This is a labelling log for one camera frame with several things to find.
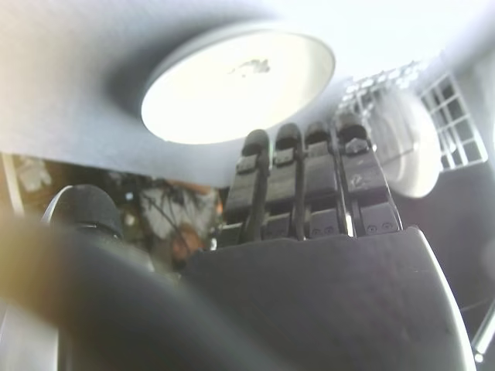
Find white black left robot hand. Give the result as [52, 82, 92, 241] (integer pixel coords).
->
[41, 111, 477, 371]

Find black camera cable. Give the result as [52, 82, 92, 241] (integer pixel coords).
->
[0, 220, 299, 371]

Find silver wire plate rack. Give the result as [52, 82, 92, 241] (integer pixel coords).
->
[340, 57, 486, 171]

